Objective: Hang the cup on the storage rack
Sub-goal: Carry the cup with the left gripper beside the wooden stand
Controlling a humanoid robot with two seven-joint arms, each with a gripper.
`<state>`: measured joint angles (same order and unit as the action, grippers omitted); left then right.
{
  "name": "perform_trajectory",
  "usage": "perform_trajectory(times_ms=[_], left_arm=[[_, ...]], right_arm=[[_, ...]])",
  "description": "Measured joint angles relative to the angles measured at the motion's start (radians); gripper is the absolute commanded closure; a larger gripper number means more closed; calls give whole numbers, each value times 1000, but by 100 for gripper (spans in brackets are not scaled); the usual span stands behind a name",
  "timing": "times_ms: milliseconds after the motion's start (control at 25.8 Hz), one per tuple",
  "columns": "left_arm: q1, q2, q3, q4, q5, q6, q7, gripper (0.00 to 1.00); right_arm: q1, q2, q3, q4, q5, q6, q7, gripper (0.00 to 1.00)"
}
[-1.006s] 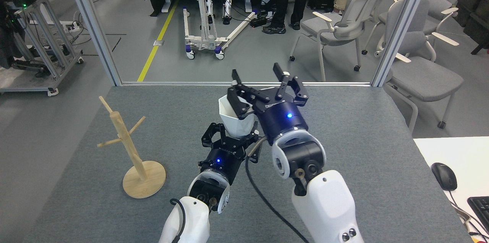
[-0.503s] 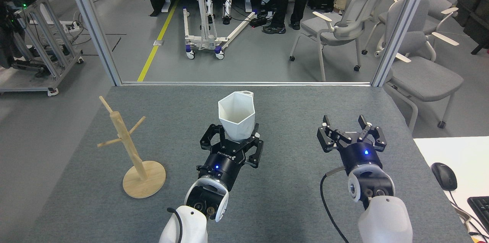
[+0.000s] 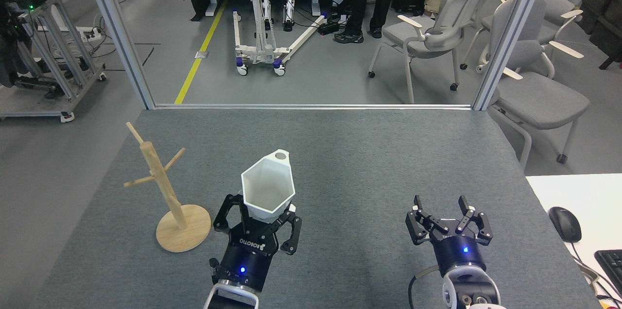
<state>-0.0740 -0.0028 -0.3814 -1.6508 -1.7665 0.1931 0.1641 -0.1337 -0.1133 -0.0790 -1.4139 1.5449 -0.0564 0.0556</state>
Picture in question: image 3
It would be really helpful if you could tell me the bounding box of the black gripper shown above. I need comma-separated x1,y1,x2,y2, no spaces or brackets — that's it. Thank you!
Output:
406,195,494,274
209,194,303,294

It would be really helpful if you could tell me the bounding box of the white hexagonal cup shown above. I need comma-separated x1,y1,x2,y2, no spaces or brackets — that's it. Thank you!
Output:
241,150,296,224

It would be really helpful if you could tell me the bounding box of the wooden cup rack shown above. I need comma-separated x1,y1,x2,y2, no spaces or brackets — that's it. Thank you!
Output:
123,122,212,253

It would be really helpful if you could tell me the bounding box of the black computer mouse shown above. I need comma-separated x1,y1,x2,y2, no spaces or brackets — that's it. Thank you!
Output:
548,206,582,243

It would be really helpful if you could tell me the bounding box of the white desk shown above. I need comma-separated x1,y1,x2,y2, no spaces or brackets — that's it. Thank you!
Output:
526,173,622,309

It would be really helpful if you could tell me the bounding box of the black keyboard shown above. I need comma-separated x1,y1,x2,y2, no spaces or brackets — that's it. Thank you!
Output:
594,250,622,295

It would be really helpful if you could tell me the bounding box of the white wheeled stand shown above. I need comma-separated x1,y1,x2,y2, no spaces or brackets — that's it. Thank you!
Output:
220,0,328,76

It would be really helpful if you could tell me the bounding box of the grey chair with mesh back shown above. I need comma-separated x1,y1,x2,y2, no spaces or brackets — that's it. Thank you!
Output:
368,0,496,104

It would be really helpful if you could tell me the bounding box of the person in black trousers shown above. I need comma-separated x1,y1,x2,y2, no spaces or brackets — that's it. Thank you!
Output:
333,0,397,45

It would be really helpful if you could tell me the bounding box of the white power strip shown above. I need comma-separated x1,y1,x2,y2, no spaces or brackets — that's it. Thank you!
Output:
77,27,105,41

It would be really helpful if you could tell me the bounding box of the black equipment on cart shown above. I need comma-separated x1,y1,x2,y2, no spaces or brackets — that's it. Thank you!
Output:
0,0,45,89

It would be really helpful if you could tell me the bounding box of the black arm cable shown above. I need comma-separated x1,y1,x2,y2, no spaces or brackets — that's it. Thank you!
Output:
408,265,443,309

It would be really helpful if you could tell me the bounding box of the silver table edge rail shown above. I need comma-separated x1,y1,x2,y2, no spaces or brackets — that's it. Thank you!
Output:
155,103,474,110

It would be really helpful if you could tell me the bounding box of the black mouse cable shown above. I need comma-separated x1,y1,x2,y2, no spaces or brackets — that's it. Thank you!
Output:
569,241,622,301

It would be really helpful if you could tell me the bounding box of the silver frame post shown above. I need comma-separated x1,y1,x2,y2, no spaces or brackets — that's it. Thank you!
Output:
79,0,156,109
472,0,553,111

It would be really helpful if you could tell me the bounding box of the aluminium frame cart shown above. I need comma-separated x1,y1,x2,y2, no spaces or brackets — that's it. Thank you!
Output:
0,0,107,123

